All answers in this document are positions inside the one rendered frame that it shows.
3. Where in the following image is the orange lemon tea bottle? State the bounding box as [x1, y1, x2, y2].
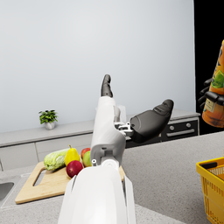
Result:
[201, 39, 224, 129]

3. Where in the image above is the yellow slatted basket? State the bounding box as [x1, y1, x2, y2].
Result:
[195, 157, 224, 224]

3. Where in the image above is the green red apple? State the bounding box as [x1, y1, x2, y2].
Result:
[82, 150, 93, 168]

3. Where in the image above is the yellow pear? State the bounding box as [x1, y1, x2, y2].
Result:
[64, 144, 81, 167]

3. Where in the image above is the black built-in oven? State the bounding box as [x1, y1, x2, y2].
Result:
[125, 117, 200, 149]

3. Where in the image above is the dark red apple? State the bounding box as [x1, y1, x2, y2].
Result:
[66, 159, 84, 179]

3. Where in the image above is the green cabbage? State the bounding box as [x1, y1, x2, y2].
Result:
[43, 148, 71, 172]

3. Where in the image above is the potted green plant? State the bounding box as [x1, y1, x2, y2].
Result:
[38, 109, 59, 130]

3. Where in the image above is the grey kitchen cabinet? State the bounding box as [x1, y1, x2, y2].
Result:
[0, 108, 201, 172]

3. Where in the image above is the wooden cutting board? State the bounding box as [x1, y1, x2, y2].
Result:
[14, 161, 126, 205]

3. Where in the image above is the steel sink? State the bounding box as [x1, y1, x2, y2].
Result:
[0, 181, 15, 207]

